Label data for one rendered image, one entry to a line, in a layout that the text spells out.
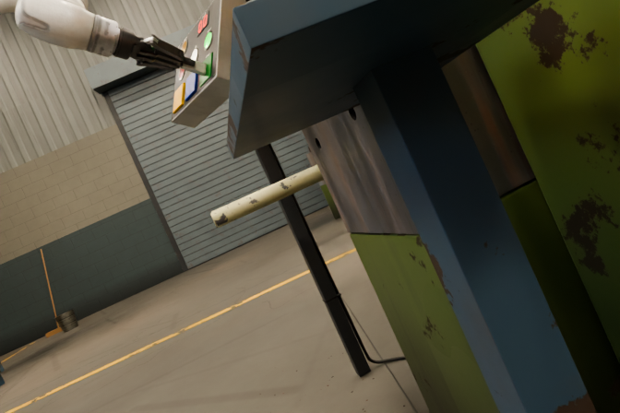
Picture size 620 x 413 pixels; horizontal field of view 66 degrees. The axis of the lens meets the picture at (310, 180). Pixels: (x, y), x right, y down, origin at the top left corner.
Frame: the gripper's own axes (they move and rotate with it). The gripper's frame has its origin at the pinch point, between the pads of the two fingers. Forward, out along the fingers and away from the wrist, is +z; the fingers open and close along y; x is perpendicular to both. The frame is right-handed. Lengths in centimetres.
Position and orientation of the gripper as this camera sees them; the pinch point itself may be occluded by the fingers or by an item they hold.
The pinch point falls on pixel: (193, 65)
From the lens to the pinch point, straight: 136.1
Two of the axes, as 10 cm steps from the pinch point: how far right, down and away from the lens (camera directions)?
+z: 8.2, 1.8, 5.5
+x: 0.0, -9.5, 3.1
